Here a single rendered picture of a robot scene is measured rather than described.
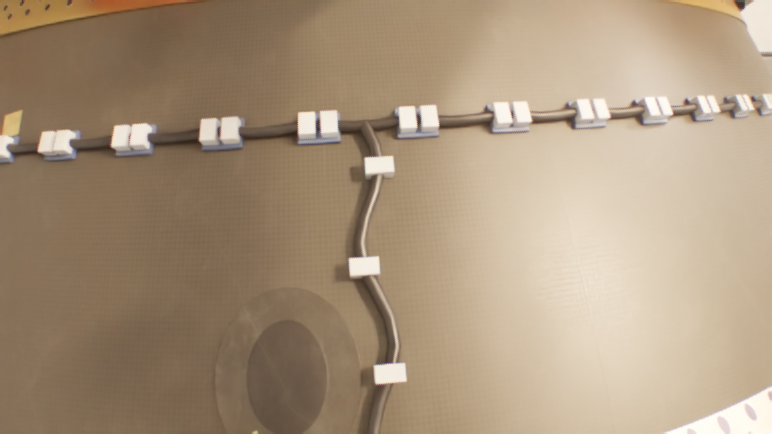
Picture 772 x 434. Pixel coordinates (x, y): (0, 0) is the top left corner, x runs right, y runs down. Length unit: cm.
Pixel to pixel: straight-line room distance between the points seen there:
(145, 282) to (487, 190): 28
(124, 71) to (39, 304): 22
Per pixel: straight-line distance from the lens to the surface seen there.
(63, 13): 65
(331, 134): 45
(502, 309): 44
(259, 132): 46
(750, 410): 58
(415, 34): 51
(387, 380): 40
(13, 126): 63
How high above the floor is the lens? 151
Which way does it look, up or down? 12 degrees down
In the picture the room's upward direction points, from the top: 3 degrees counter-clockwise
